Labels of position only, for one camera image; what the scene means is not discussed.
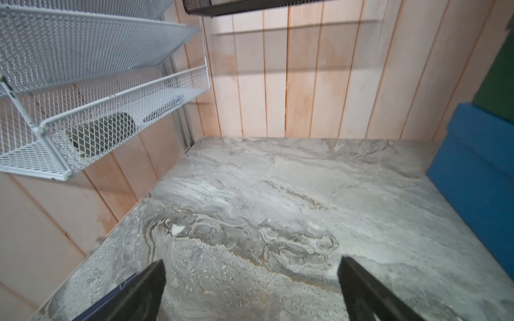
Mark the small green shoebox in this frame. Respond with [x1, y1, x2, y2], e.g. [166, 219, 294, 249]
[473, 16, 514, 123]

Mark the blue shoebox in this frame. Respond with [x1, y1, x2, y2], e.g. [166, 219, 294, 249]
[427, 103, 513, 276]

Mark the white wire shelf rack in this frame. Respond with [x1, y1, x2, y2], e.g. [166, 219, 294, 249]
[1, 1, 210, 181]

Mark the black mesh basket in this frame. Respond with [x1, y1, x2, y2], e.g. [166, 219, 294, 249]
[182, 0, 318, 17]

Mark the dark object in shelf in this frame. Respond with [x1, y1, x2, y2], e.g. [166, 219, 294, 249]
[66, 112, 137, 158]

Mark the dark blue book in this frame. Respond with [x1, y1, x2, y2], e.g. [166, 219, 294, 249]
[73, 273, 138, 321]

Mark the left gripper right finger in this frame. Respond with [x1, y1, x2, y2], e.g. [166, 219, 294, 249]
[337, 256, 422, 321]

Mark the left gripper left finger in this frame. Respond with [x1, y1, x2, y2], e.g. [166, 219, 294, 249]
[87, 260, 166, 321]

